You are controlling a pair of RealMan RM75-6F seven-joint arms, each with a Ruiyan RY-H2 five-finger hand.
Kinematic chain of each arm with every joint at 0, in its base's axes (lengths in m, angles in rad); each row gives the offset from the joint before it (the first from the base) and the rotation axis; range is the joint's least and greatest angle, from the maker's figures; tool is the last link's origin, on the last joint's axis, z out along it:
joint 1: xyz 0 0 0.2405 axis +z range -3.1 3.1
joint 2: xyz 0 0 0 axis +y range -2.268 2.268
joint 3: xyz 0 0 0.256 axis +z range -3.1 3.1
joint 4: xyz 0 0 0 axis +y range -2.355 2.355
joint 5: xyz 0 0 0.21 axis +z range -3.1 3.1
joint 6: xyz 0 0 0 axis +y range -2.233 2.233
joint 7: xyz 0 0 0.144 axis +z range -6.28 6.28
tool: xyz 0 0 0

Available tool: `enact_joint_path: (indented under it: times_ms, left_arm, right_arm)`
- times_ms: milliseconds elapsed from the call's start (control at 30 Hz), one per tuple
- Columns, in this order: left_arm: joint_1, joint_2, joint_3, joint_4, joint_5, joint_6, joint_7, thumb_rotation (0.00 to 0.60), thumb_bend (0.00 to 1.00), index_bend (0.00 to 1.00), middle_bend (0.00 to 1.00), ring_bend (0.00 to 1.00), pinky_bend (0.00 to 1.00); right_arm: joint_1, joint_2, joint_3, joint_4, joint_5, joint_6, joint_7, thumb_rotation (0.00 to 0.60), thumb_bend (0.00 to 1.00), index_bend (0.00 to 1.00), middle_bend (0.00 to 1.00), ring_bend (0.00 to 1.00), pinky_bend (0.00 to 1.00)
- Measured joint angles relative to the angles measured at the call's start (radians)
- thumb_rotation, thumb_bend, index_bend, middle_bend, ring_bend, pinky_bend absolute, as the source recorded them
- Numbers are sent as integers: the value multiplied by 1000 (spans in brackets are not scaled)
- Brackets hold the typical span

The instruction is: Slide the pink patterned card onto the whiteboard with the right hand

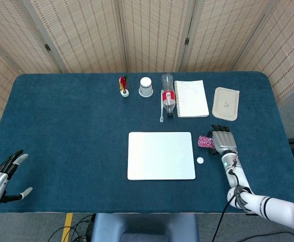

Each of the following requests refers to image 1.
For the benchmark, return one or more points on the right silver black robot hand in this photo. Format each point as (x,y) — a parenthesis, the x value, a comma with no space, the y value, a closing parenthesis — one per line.
(223,141)

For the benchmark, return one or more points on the small pink-patterned card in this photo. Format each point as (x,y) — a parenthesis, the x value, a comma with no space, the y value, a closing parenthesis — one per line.
(205,142)

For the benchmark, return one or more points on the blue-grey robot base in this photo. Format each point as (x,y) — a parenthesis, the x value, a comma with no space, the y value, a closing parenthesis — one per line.
(144,227)

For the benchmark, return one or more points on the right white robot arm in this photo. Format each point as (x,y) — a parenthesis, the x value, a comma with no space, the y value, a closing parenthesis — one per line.
(262,203)

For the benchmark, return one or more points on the white rectangular board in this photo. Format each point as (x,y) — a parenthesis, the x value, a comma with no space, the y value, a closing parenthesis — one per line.
(160,156)

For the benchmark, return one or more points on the small white round disc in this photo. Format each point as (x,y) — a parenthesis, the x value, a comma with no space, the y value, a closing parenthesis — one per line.
(200,160)

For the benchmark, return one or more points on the beige lidded food container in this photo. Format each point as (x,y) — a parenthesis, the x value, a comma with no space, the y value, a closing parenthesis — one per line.
(225,104)

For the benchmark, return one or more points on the white spiral notebook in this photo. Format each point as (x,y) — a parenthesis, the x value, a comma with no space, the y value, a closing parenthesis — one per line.
(191,98)

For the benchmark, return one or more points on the white plastic spoon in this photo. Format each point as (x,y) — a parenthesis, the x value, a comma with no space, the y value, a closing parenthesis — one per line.
(161,108)

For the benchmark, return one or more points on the clear bottle with red label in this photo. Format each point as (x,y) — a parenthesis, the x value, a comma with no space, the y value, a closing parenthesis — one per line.
(168,97)

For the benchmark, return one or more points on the dark blue tablecloth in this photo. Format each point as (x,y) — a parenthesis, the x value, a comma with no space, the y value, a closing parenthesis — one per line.
(74,141)

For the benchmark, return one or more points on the white paper cup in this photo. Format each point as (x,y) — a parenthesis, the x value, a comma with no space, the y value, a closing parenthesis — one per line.
(145,88)

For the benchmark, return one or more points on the black screen hinge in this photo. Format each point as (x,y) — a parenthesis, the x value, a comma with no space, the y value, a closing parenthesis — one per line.
(47,47)
(187,41)

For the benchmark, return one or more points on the colourful feather shuttlecock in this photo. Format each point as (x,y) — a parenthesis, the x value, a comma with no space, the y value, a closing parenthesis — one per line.
(123,87)

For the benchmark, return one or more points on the bamboo folding screen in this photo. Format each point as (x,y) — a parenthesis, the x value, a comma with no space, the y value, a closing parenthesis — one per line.
(149,32)

